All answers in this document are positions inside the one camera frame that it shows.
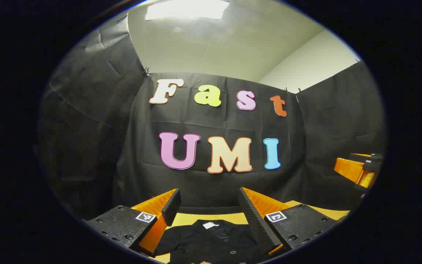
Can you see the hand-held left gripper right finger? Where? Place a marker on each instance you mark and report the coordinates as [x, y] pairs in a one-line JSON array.
[[255, 220]]

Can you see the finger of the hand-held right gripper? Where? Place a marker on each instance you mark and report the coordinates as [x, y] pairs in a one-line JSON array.
[[350, 168]]

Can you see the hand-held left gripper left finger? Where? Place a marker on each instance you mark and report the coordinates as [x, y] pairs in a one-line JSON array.
[[172, 203]]

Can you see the black garment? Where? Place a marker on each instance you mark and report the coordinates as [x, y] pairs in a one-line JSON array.
[[211, 242]]

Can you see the black backdrop cloth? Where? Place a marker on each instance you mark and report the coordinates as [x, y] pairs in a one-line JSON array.
[[211, 183]]

